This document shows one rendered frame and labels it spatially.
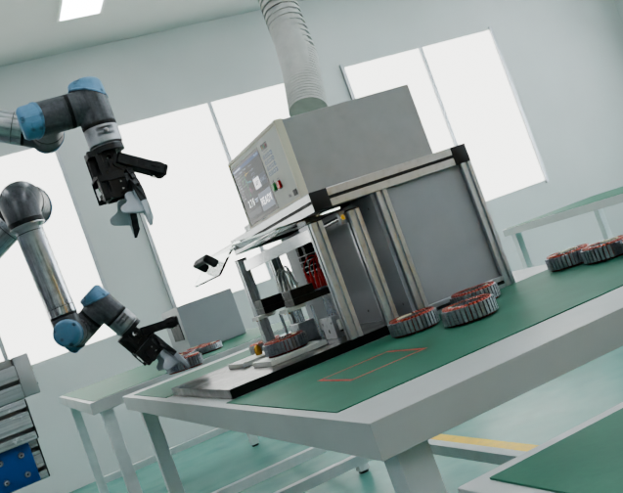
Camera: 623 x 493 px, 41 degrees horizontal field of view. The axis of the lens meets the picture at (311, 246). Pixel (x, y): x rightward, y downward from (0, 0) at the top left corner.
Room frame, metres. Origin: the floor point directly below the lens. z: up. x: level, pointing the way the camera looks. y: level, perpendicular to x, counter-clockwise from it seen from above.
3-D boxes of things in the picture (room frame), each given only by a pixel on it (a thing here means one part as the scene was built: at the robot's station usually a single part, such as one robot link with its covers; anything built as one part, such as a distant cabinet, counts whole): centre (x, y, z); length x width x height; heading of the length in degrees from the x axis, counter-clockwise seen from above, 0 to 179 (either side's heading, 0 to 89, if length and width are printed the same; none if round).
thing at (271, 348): (2.02, 0.14, 0.80); 0.11 x 0.11 x 0.04
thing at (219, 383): (2.14, 0.17, 0.76); 0.64 x 0.47 x 0.02; 22
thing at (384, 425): (2.23, -0.04, 0.72); 2.20 x 1.01 x 0.05; 22
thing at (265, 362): (2.02, 0.14, 0.78); 0.15 x 0.15 x 0.01; 22
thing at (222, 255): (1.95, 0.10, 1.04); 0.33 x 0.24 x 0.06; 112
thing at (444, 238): (1.98, -0.31, 0.91); 0.28 x 0.03 x 0.32; 112
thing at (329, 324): (2.08, 0.01, 0.80); 0.08 x 0.05 x 0.06; 22
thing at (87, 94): (1.78, 0.35, 1.45); 0.09 x 0.08 x 0.11; 109
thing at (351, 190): (2.25, -0.11, 1.09); 0.68 x 0.44 x 0.05; 22
